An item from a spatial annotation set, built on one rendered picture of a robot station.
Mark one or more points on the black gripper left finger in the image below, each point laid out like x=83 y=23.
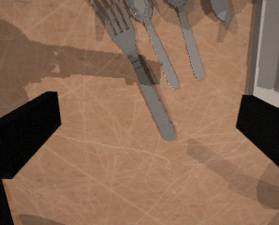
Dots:
x=22 y=132

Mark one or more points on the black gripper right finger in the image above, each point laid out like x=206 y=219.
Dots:
x=258 y=121

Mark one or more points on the grey metal fork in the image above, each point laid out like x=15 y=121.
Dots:
x=126 y=41

